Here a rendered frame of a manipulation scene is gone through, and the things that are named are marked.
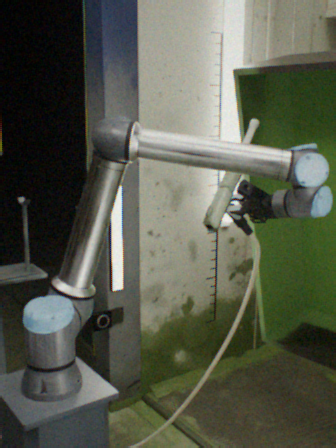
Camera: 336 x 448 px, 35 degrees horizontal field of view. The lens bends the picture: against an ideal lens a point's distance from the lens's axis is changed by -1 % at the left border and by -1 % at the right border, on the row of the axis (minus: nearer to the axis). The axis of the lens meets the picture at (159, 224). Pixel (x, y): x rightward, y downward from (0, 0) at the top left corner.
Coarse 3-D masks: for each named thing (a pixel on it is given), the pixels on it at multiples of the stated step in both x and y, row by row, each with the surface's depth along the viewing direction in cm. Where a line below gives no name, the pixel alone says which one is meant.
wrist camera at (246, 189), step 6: (246, 180) 170; (240, 186) 169; (246, 186) 169; (252, 186) 170; (240, 192) 169; (246, 192) 169; (252, 192) 169; (258, 192) 170; (264, 192) 171; (246, 198) 170; (252, 198) 169; (258, 198) 169; (264, 198) 170; (258, 204) 170; (264, 204) 169
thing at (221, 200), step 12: (252, 120) 196; (252, 132) 193; (228, 180) 181; (216, 192) 181; (228, 192) 179; (216, 204) 177; (228, 204) 180; (216, 216) 174; (240, 216) 185; (216, 228) 175
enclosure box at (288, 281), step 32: (256, 64) 202; (288, 64) 183; (320, 64) 173; (256, 96) 212; (288, 96) 226; (320, 96) 217; (288, 128) 229; (320, 128) 222; (256, 224) 225; (288, 224) 241; (320, 224) 239; (288, 256) 245; (320, 256) 245; (256, 288) 233; (288, 288) 249; (320, 288) 251; (288, 320) 253; (320, 320) 249; (320, 352) 227
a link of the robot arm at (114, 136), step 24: (120, 120) 150; (96, 144) 152; (120, 144) 146; (144, 144) 147; (168, 144) 146; (192, 144) 146; (216, 144) 145; (240, 144) 146; (216, 168) 147; (240, 168) 145; (264, 168) 144; (288, 168) 143; (312, 168) 141
